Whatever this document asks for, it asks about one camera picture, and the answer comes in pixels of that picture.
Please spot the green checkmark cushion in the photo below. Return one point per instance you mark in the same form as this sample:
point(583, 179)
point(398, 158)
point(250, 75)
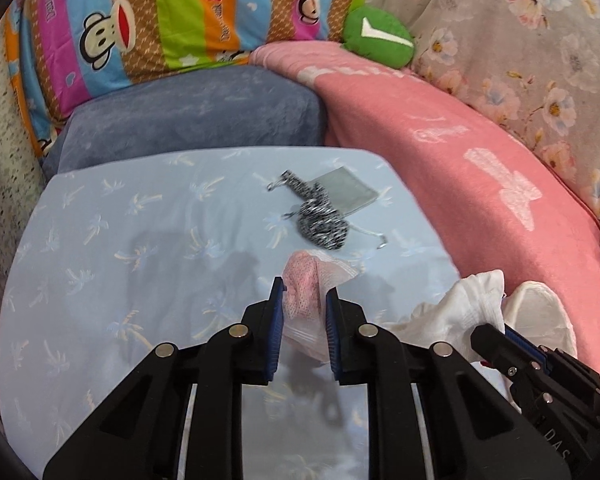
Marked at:
point(378, 36)

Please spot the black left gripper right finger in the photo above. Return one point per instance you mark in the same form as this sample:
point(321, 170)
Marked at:
point(431, 415)

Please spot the pink bow blanket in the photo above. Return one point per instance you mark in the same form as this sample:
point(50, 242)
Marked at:
point(492, 202)

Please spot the light blue palm tablecloth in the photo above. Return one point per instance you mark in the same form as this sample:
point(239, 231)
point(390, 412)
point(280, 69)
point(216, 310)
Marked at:
point(120, 257)

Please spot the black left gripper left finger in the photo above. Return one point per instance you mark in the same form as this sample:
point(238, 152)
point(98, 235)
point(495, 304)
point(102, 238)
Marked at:
point(178, 414)

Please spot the colourful monkey striped pillow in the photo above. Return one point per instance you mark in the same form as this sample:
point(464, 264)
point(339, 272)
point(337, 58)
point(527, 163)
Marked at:
point(63, 53)

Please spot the pink mesh cloth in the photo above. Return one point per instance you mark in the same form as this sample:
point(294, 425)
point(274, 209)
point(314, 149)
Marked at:
point(308, 276)

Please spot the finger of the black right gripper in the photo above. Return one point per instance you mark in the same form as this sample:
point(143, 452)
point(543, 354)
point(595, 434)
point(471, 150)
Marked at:
point(560, 395)
point(524, 344)

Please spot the black white patterned cloth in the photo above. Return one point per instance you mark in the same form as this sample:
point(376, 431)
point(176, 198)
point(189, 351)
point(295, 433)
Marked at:
point(316, 219)

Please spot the grey-green fabric square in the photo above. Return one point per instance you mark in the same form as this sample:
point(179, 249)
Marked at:
point(346, 192)

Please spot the blue-grey velvet cushion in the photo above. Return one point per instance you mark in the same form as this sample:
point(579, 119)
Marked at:
point(226, 107)

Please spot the grey floral quilt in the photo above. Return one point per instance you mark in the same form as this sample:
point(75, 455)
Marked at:
point(530, 66)

